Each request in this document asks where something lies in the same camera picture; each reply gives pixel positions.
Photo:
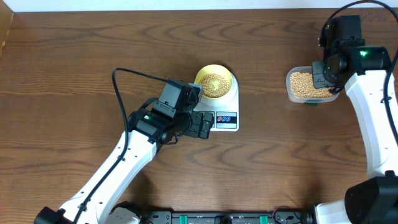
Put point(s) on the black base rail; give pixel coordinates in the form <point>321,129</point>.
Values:
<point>282,215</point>

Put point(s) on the white digital kitchen scale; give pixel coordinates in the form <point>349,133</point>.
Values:
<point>225,110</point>

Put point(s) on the soybeans in container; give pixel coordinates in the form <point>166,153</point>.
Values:
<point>302,86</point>

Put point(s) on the clear plastic container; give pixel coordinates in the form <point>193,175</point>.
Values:
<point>296,99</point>

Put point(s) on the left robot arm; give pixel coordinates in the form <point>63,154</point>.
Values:
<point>149,128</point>

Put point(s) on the pale yellow bowl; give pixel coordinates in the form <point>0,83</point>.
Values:
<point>218,69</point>

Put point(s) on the soybeans in yellow bowl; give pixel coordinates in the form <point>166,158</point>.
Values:
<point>214,85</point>

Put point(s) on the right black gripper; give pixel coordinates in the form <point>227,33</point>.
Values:
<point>318,80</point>

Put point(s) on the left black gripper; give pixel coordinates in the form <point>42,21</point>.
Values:
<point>196,117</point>

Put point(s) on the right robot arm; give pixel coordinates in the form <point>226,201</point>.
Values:
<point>365,73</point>

